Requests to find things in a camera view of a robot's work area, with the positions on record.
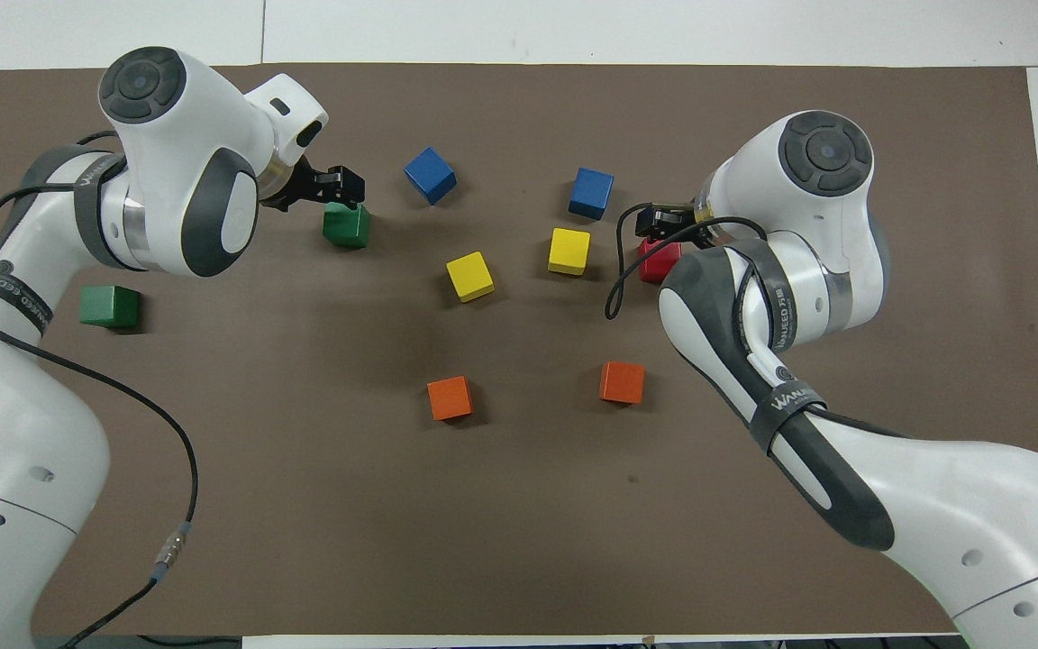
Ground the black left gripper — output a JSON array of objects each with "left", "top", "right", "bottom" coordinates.
[{"left": 259, "top": 155, "right": 368, "bottom": 214}]

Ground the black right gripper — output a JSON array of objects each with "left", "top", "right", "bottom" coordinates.
[{"left": 634, "top": 203, "right": 720, "bottom": 257}]

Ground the red wooden cube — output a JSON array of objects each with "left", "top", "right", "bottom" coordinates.
[{"left": 638, "top": 236, "right": 684, "bottom": 285}]

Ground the green wooden cube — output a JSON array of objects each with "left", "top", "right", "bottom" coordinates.
[
  {"left": 322, "top": 203, "right": 371, "bottom": 251},
  {"left": 79, "top": 285, "right": 141, "bottom": 330}
]

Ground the blue wooden cube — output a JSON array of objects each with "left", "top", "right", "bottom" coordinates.
[
  {"left": 404, "top": 147, "right": 459, "bottom": 206},
  {"left": 568, "top": 167, "right": 615, "bottom": 222}
]

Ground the yellow wooden cube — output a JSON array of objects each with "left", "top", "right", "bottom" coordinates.
[
  {"left": 445, "top": 251, "right": 496, "bottom": 304},
  {"left": 547, "top": 227, "right": 592, "bottom": 277}
]

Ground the orange wooden cube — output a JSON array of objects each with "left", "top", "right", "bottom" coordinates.
[
  {"left": 598, "top": 361, "right": 646, "bottom": 406},
  {"left": 427, "top": 375, "right": 474, "bottom": 422}
]

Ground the brown table mat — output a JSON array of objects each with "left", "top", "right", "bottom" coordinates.
[{"left": 0, "top": 63, "right": 1038, "bottom": 637}]

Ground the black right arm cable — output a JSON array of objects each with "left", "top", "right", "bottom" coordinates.
[{"left": 605, "top": 203, "right": 912, "bottom": 443}]

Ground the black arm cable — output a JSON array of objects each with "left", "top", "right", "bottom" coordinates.
[
  {"left": 0, "top": 131, "right": 201, "bottom": 649},
  {"left": 605, "top": 203, "right": 912, "bottom": 443}
]

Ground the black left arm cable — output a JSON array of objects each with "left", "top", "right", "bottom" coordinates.
[{"left": 0, "top": 131, "right": 201, "bottom": 649}]

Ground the black floor cable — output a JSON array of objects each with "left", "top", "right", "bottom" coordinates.
[{"left": 136, "top": 634, "right": 242, "bottom": 648}]

